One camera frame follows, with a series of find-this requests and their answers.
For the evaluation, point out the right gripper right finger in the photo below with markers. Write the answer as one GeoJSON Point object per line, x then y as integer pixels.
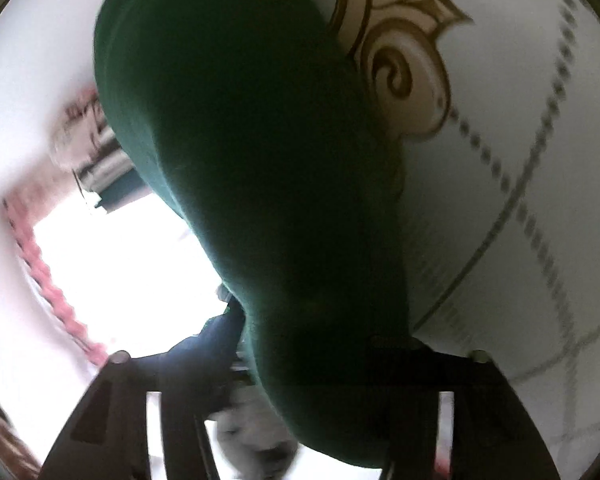
{"type": "Point", "coordinates": [493, 436]}

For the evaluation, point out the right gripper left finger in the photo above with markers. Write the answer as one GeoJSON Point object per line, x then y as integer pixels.
{"type": "Point", "coordinates": [106, 435]}

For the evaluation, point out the green white varsity jacket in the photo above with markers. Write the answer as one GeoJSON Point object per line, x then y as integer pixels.
{"type": "Point", "coordinates": [246, 118]}

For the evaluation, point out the clothes rack with garments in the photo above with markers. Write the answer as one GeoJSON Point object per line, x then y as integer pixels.
{"type": "Point", "coordinates": [84, 144]}

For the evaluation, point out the pink curtain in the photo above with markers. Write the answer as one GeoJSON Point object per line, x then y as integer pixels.
{"type": "Point", "coordinates": [39, 272]}

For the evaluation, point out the white checkered floral cloth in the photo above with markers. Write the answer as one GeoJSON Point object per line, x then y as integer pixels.
{"type": "Point", "coordinates": [493, 116]}

